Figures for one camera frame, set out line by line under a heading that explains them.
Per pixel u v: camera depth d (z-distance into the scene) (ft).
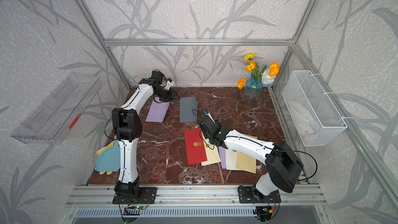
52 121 2.14
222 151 2.90
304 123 2.48
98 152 2.84
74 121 2.10
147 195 2.39
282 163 1.39
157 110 3.45
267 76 2.67
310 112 2.07
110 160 2.81
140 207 2.31
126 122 1.96
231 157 2.84
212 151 2.91
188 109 3.58
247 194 2.43
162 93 2.90
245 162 2.82
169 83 3.08
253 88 3.45
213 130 2.09
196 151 2.93
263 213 2.32
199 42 3.15
